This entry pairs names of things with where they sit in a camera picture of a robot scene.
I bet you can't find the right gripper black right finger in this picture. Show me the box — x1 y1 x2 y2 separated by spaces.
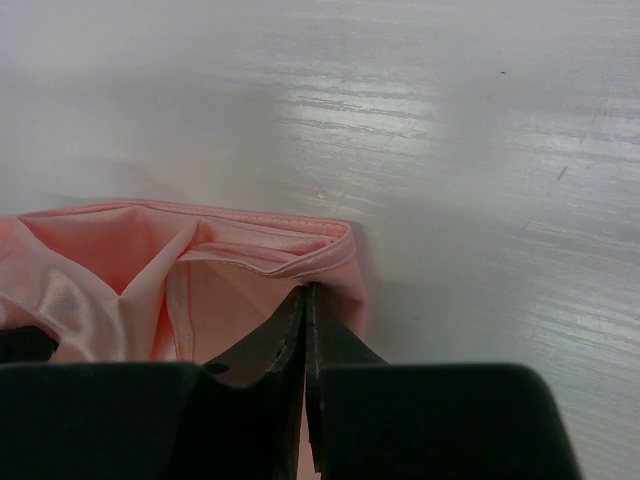
306 283 582 479

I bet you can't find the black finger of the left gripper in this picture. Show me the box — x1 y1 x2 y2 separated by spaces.
0 326 58 363

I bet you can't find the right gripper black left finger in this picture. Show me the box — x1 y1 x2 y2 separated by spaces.
1 287 306 479

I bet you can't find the pink satin napkin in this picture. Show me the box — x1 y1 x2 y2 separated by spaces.
1 202 367 479

